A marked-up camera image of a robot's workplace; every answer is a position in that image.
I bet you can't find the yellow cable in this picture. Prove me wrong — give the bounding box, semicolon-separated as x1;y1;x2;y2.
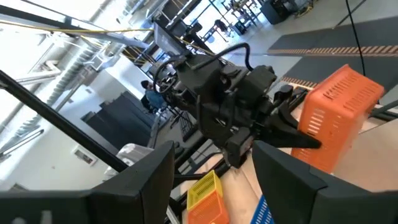
0;19;216;56

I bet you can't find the black floor mat striped edge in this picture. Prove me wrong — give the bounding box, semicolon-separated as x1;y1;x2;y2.
267;15;398;94

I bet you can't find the blue plastic basket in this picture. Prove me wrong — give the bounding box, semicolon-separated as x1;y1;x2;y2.
250;195;275;224

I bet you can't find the black frame upright post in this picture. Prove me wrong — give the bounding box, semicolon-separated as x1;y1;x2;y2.
0;70;129;173

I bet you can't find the person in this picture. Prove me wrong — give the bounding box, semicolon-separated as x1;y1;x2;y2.
139;80;166;114

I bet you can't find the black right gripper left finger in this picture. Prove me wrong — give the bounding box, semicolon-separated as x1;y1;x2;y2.
0;140;175;224

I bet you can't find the ribbed silver ventilation duct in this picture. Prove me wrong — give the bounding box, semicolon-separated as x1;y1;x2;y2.
0;46;98;147

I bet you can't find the long thin black cable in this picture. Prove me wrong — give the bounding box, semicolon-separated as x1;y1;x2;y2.
344;0;367;77

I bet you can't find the black computer monitor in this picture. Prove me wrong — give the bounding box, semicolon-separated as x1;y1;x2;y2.
153;21;188;57

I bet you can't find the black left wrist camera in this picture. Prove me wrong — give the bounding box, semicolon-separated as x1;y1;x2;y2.
224;126;255;169

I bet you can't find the hanging linear ceiling light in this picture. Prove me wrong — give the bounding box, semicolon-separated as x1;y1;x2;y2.
0;128;45;157

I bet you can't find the dark folding partition screen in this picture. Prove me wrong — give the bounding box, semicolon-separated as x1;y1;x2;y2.
80;90;157;151

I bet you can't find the white plastic-wrapped bundle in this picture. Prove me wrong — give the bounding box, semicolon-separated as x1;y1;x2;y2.
104;142;155;179

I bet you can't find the orange plastic basket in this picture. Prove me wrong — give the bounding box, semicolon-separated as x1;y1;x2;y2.
186;192;230;224
291;63;386;174

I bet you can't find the yellow plastic basket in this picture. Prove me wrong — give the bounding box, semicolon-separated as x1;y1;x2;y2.
186;170;224;212

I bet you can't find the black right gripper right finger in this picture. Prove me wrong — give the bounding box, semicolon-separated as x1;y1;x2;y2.
252;140;398;224

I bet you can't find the white framed wall sign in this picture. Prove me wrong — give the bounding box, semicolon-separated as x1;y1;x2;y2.
71;145;98;167

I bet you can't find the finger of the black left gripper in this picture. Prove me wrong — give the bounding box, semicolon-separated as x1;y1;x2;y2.
273;83;309;108
259;101;323;149

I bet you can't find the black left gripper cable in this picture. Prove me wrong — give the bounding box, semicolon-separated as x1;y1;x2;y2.
152;42;255;94

